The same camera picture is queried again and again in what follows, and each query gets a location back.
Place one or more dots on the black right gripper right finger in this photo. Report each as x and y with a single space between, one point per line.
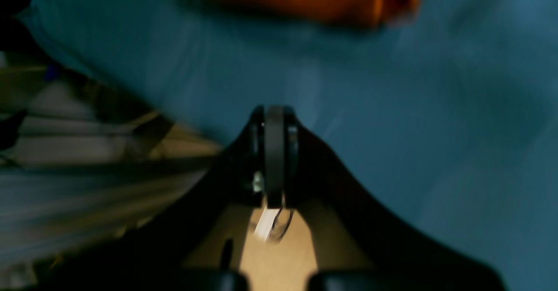
359 244

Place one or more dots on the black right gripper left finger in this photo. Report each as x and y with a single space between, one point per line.
151 258

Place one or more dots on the teal table cloth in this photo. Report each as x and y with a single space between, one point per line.
449 118

